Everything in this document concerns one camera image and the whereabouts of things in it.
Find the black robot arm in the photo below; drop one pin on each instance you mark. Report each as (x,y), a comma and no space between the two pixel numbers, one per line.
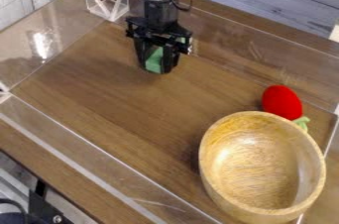
(161,12)

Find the green rectangular block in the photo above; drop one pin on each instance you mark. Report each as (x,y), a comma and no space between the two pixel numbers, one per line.
(156,54)

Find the brown wooden bowl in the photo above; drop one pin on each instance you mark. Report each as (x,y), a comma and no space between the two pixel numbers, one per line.
(262,167)

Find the clear acrylic barrier wall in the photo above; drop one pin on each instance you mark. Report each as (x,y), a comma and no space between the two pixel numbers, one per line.
(109,133)

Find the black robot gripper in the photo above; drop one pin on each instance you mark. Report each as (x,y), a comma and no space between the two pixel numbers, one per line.
(145,36)

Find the red plush strawberry toy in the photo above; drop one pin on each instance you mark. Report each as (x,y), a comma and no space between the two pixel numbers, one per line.
(280,101)

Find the clear acrylic corner bracket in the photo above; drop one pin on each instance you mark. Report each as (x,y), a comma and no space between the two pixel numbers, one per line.
(108,9)

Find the black clamp with cable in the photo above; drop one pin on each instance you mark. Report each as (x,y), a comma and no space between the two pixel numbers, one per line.
(31,209)

